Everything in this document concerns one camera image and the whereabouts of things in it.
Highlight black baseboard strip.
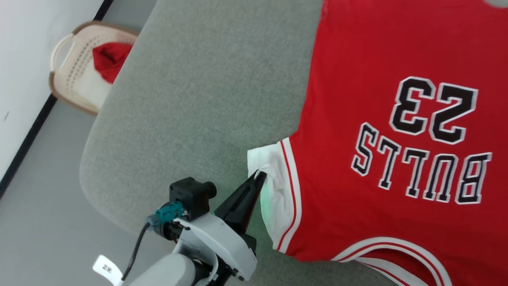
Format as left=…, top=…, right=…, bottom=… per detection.
left=0, top=0, right=114, bottom=199

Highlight black left camera cable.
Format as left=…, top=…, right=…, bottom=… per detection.
left=121, top=222, right=151, bottom=282

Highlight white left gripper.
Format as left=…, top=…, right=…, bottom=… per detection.
left=173, top=171, right=267, bottom=282

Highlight white cable label tag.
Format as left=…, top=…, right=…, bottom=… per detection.
left=92, top=255, right=124, bottom=286

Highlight red white basketball jersey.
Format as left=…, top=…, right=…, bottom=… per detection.
left=247, top=0, right=508, bottom=286

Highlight red garment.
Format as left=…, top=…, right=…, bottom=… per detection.
left=92, top=42, right=134, bottom=85

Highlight beige laundry basket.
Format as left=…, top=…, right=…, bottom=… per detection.
left=48, top=21, right=139, bottom=116

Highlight white flat cable loop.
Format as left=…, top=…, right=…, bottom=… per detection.
left=204, top=252, right=219, bottom=282

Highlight teal left camera connector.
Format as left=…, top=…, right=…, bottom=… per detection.
left=147, top=201, right=187, bottom=229

